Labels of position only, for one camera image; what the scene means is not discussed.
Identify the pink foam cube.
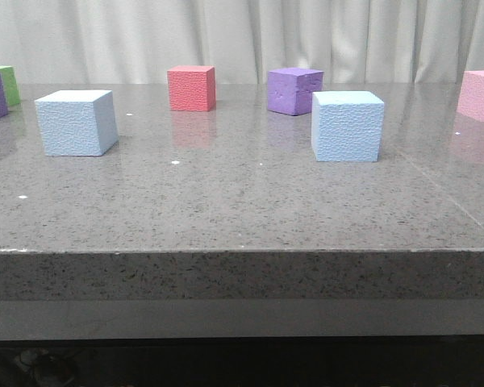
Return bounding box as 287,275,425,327
457,70,484,122

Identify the purple foam cube centre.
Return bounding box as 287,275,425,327
267,68,324,116

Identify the white curtain backdrop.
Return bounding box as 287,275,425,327
0,1,484,84

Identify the green foam cube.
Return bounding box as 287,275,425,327
0,65,21,106

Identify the light blue foam cube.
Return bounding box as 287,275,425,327
311,91,385,162
35,89,119,156

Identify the red foam cube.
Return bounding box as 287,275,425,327
167,65,216,111

